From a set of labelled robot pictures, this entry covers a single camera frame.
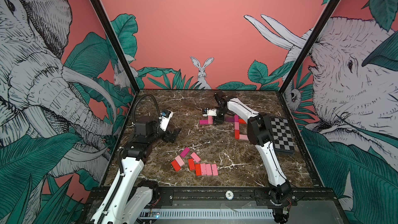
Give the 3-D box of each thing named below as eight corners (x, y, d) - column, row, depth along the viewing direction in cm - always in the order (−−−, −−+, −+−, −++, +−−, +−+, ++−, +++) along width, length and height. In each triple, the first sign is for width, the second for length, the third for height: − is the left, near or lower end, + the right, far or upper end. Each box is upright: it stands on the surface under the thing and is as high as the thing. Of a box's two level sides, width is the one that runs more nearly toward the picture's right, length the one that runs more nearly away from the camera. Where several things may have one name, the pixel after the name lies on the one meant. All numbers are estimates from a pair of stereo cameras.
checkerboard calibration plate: (272, 152, 92) (275, 149, 89) (269, 118, 107) (271, 115, 104) (293, 155, 90) (296, 152, 87) (286, 121, 106) (288, 118, 103)
